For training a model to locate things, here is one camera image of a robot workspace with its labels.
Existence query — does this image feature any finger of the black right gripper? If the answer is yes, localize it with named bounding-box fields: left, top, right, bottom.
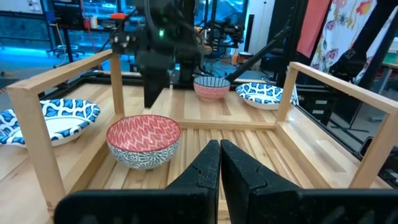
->
left=143, top=70, right=171, bottom=109

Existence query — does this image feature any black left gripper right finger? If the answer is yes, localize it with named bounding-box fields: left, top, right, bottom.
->
left=220, top=139, right=398, bottom=224

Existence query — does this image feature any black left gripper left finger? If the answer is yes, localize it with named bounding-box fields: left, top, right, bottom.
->
left=53, top=139, right=221, bottom=224

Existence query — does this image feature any bowl red outside striped inside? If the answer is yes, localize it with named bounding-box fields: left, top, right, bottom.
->
left=193, top=75, right=231, bottom=101

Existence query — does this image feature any blue white patterned plate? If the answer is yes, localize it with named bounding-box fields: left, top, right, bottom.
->
left=235, top=82, right=299, bottom=111
left=0, top=98, right=101, bottom=147

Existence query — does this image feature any light wooden shelf rack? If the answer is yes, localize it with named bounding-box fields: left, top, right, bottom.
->
left=6, top=49, right=398, bottom=224

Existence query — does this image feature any bowl red inside blue outside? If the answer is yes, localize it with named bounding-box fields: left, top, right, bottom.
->
left=106, top=114, right=182, bottom=170

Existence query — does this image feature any round stool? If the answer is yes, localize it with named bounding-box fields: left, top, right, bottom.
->
left=46, top=44, right=85, bottom=60

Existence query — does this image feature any black drawer cabinet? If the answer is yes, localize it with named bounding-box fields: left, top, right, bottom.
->
left=297, top=88, right=338, bottom=126

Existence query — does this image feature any coral red cloth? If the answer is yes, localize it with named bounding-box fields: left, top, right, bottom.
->
left=296, top=0, right=331, bottom=59

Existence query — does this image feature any white floral cloth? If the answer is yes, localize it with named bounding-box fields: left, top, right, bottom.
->
left=310, top=0, right=398, bottom=82

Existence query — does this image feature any black diagonal frame strut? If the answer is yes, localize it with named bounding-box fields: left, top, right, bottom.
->
left=224, top=26, right=293, bottom=83

